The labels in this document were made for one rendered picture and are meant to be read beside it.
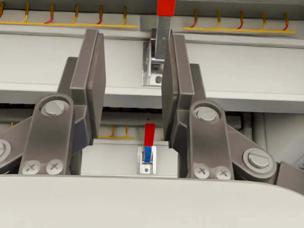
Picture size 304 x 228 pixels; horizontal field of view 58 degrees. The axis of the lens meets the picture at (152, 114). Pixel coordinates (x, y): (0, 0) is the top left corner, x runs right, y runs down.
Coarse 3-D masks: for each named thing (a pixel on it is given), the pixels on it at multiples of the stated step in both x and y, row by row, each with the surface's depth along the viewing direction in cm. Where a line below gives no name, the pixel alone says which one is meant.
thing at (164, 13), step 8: (160, 0) 19; (168, 0) 19; (160, 8) 19; (168, 8) 19; (160, 16) 19; (168, 16) 19; (160, 24) 20; (168, 24) 20; (160, 32) 20; (168, 32) 20; (160, 40) 21; (160, 48) 21; (160, 56) 22
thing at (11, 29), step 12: (0, 24) 23; (12, 24) 23; (72, 36) 24; (108, 36) 24; (120, 36) 24; (132, 36) 24; (144, 36) 24; (192, 36) 24; (204, 36) 24; (216, 36) 24; (228, 36) 24; (240, 36) 24
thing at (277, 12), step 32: (0, 0) 23; (32, 0) 23; (64, 0) 23; (96, 0) 23; (128, 0) 23; (192, 0) 23; (224, 0) 23; (256, 0) 23; (288, 0) 23; (288, 32) 24
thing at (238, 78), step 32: (192, 32) 25; (224, 32) 25; (256, 32) 25; (0, 64) 23; (32, 64) 23; (64, 64) 23; (128, 64) 24; (224, 64) 24; (256, 64) 24; (288, 64) 25; (0, 96) 24; (32, 96) 24; (128, 96) 24; (160, 96) 24; (224, 96) 24; (256, 96) 24; (288, 96) 24
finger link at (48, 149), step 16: (48, 96) 9; (64, 96) 9; (48, 112) 9; (64, 112) 9; (32, 128) 8; (48, 128) 8; (64, 128) 8; (32, 144) 8; (48, 144) 8; (64, 144) 8; (32, 160) 7; (48, 160) 7; (64, 160) 7; (80, 160) 10
